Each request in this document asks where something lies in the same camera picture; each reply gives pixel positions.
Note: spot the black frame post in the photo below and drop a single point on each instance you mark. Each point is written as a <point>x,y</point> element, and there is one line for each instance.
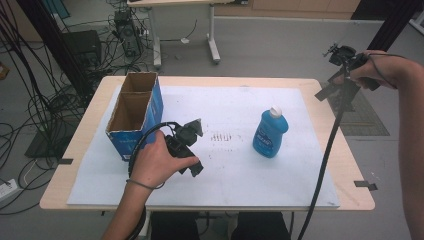
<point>46,33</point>
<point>396,20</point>

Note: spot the blue bottle with white cap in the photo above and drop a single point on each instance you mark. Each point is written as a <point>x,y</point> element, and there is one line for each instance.
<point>270,133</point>

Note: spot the white plug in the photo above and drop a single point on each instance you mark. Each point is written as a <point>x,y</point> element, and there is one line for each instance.
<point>185,40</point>

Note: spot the teal panel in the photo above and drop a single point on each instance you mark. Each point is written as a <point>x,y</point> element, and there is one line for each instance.
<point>58,6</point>

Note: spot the black tape piece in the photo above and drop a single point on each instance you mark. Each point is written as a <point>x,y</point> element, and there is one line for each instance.
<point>365,185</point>
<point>65,161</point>

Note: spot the person's leg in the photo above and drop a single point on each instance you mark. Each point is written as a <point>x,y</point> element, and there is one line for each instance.
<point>260,228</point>
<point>175,228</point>

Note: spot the black floor plate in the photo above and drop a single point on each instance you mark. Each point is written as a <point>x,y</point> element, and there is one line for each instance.
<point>40,148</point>

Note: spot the black computer tower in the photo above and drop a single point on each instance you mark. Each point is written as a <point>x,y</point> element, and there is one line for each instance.
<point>128,35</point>

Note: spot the person's right leg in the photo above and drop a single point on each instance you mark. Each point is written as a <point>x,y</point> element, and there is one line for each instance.
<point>260,228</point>

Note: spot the grey wristband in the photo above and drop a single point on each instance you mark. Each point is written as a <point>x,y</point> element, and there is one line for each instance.
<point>140,184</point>

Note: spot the person's right hand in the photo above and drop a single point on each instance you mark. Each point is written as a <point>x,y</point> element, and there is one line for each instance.
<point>380,68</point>

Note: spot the blue cardboard box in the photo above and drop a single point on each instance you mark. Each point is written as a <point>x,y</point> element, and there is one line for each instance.
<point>150,110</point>

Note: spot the white desk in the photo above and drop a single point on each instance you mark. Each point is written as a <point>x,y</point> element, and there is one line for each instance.
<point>212,23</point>

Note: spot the brown cardboard piece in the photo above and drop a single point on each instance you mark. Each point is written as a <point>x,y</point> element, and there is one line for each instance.
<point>3,71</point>

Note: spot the person's left leg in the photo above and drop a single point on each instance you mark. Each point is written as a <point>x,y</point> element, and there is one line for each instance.
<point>175,228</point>

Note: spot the person's left hand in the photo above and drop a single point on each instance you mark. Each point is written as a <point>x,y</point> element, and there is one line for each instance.
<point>153,163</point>

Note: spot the grey floor mat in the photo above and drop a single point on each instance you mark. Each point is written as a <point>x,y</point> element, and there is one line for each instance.
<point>366,120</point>

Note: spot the white power strip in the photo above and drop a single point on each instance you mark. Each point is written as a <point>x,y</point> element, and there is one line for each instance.
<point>7,190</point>

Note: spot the white mat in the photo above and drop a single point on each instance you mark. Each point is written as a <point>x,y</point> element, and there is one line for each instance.
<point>233,173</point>

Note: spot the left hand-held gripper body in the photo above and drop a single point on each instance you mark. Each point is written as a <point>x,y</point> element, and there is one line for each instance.
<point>183,136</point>

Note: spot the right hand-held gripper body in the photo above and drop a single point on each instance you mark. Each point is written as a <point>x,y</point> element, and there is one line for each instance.
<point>343,55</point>

